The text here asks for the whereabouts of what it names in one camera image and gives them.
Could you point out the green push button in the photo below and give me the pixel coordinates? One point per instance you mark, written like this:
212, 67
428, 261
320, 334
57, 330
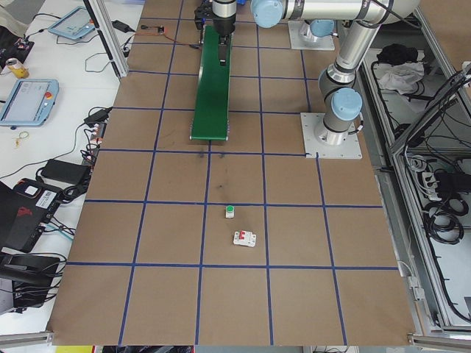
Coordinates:
229, 211

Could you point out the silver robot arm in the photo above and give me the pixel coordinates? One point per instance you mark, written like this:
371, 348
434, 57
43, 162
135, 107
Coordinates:
349, 55
322, 27

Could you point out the green conveyor belt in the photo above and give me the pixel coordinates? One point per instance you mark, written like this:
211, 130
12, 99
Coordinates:
211, 103

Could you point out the small black power adapter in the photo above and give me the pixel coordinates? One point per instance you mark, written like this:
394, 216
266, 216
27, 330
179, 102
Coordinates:
119, 25
97, 114

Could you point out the light blue teach pendant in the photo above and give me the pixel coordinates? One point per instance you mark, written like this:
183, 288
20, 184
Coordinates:
71, 23
27, 103

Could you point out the black power strip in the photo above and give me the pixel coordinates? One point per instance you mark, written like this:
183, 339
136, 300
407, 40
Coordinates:
93, 143

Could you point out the black cloth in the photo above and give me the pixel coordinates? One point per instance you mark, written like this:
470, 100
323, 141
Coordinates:
399, 54

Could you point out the white cloth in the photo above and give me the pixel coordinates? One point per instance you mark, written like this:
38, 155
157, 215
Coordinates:
403, 78

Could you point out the white red circuit breaker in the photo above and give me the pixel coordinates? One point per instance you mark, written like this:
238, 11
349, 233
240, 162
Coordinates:
244, 239

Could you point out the large black power adapter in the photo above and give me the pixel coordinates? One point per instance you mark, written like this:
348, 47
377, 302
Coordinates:
64, 170

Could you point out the yellow drink can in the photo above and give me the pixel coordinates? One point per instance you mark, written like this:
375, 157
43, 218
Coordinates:
17, 68

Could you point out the yellow elastic band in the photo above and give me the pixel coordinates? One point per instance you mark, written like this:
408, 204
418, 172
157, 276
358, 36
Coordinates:
23, 135

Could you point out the white power strip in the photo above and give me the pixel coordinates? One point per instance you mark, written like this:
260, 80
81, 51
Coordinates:
428, 182

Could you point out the black power brick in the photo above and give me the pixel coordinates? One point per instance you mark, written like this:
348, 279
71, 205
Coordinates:
447, 182

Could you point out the black computer with red logo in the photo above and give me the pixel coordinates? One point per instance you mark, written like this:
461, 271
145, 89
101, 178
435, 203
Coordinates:
22, 220

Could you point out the black docking device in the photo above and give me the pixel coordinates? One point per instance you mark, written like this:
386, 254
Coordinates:
25, 272

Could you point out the aluminium profile bar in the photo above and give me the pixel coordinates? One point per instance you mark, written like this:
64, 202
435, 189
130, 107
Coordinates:
441, 340
25, 337

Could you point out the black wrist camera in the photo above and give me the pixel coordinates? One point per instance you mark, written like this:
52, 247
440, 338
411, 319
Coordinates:
202, 16

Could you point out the white square base plate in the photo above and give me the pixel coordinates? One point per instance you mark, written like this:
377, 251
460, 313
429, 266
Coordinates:
349, 149
312, 44

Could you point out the aluminium profile post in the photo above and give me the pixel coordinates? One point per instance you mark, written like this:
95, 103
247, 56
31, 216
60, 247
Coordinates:
117, 60

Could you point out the aluminium V-shaped frame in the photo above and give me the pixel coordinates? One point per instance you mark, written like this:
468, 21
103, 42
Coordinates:
403, 235

